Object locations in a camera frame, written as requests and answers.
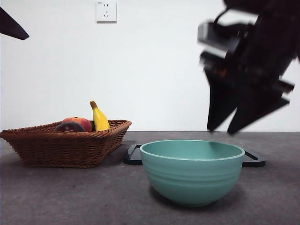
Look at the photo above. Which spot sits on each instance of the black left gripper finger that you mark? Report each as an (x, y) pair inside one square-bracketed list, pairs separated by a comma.
[(11, 27)]

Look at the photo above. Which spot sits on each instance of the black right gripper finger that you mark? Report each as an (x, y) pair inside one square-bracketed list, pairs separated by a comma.
[(255, 110), (218, 105)]

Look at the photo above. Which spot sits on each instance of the teal ribbed bowl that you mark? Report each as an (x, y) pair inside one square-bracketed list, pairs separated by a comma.
[(192, 178)]

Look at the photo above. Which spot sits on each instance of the dark red plum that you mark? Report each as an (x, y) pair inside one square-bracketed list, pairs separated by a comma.
[(69, 127)]

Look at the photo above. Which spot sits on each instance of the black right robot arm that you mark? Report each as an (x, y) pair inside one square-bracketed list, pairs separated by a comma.
[(269, 35)]

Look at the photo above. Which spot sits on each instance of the dark rectangular tray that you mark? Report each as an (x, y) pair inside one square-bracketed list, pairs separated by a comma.
[(132, 157)]

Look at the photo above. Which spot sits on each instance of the red yellow apple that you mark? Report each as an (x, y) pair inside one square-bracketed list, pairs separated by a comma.
[(80, 120)]

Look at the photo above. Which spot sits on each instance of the yellow banana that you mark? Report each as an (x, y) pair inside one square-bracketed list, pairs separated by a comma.
[(100, 119)]

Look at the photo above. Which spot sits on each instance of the green lime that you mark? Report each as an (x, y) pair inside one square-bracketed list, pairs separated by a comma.
[(92, 127)]

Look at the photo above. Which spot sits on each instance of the brown wicker basket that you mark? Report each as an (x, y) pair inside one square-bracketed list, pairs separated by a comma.
[(61, 150)]

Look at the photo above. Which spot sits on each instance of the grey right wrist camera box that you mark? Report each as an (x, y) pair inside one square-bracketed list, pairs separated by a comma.
[(213, 37)]

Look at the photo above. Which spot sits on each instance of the white wall socket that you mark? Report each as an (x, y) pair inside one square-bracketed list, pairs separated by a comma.
[(106, 12)]

